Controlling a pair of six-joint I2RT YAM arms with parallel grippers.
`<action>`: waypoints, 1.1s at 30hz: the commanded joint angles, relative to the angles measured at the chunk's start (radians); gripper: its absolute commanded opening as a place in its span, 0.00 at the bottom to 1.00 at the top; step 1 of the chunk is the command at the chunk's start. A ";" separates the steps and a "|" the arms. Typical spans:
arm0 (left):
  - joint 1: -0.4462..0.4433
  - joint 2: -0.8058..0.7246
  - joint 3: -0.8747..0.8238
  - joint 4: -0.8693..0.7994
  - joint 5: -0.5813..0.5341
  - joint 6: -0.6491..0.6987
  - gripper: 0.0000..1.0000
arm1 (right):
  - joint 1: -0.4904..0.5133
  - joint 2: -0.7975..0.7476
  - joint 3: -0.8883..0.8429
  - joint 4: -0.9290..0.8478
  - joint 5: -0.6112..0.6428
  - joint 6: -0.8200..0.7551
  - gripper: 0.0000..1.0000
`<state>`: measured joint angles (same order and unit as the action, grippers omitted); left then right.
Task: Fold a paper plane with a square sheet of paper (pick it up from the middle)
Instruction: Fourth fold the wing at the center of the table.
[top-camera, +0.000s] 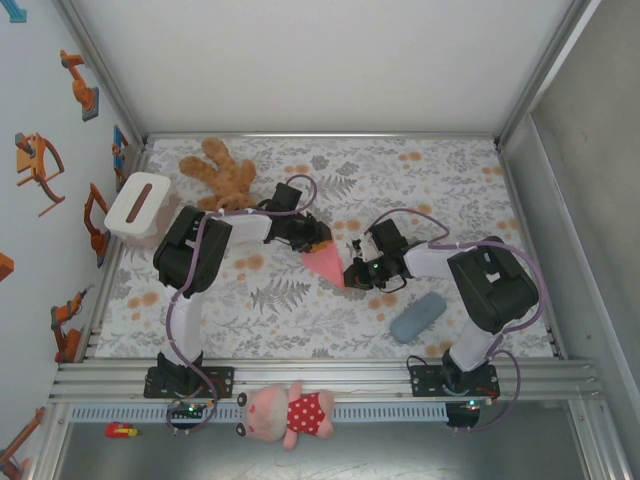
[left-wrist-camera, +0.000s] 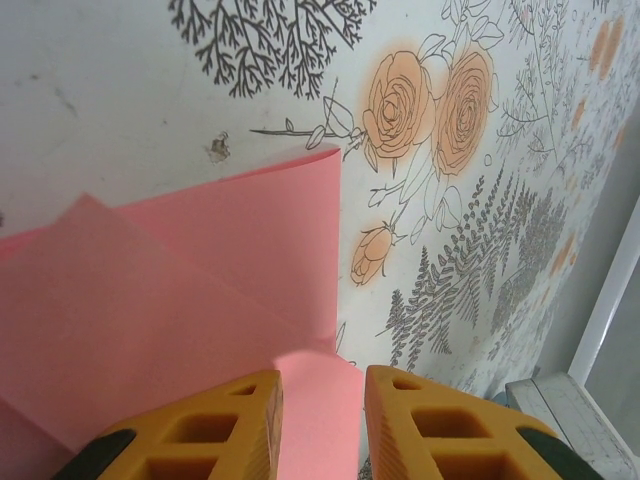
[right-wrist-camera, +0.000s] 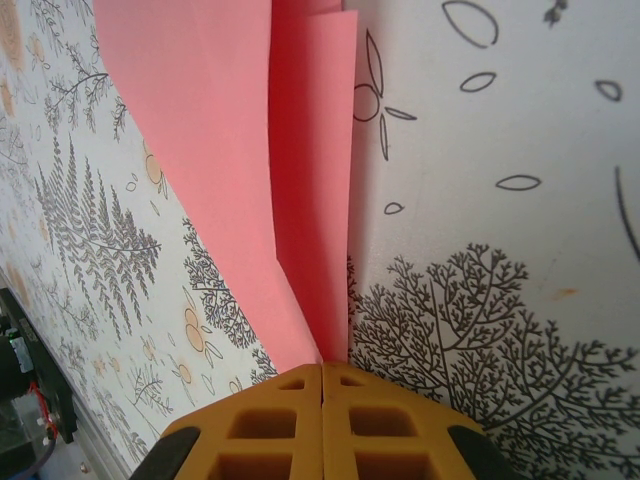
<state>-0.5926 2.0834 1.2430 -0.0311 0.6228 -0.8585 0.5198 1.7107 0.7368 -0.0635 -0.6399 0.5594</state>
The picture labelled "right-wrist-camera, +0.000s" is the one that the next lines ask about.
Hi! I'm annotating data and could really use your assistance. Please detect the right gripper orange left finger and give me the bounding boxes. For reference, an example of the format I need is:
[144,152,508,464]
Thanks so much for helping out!
[133,363,325,480]

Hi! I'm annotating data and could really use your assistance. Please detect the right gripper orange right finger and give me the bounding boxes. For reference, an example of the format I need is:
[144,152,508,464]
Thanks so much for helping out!
[323,362,516,480]

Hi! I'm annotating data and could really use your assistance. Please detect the pink paper sheet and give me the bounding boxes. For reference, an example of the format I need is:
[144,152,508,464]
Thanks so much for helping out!
[92,0,360,375]

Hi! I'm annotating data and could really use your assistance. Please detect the floral fern print tablecloth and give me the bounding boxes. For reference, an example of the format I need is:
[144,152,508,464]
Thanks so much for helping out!
[0,0,640,480]

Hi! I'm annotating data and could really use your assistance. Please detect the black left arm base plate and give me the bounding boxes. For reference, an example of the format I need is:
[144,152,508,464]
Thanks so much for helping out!
[0,287,80,446]

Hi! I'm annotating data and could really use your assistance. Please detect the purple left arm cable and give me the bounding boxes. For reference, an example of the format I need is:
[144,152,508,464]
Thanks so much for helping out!
[27,438,57,477]

